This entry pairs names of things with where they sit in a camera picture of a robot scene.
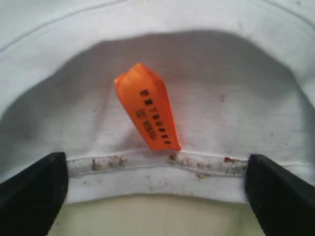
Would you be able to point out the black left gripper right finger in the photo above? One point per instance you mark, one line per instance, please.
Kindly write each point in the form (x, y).
(283, 203)

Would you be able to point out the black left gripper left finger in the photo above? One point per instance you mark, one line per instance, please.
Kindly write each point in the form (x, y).
(31, 200)

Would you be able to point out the white t-shirt red lettering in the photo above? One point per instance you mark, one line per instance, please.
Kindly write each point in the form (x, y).
(240, 75)

